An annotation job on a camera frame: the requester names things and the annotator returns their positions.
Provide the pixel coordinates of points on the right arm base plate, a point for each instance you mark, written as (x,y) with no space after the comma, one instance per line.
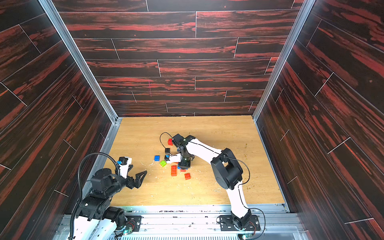
(233,223)

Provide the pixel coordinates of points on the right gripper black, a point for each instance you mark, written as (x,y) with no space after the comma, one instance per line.
(184,162)

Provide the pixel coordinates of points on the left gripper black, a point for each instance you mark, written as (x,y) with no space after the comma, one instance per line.
(138,182)

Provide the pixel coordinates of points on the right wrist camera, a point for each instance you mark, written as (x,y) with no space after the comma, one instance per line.
(173,158)

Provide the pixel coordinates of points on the right aluminium corner post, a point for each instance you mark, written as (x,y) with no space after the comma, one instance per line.
(292,37)

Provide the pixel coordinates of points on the aluminium corner post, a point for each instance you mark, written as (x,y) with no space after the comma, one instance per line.
(58,23)
(292,37)

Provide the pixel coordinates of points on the red long lego upright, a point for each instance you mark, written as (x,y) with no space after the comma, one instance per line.
(174,170)

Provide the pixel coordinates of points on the green square lego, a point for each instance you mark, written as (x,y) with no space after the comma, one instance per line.
(163,163)

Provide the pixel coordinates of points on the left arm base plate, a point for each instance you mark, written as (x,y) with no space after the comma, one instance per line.
(133,224)

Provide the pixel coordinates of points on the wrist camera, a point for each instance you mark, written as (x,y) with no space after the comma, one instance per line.
(173,158)
(122,162)

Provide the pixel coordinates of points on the aluminium front rail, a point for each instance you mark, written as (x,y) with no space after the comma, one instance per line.
(200,223)

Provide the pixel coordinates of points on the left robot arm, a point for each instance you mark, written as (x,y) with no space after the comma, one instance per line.
(94,218)

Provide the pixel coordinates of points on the left aluminium corner post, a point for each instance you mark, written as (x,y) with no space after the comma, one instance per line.
(58,23)

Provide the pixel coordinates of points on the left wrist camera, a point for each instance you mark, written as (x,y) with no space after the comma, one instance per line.
(122,162)

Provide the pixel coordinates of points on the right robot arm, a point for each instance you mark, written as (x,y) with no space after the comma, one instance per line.
(227,172)

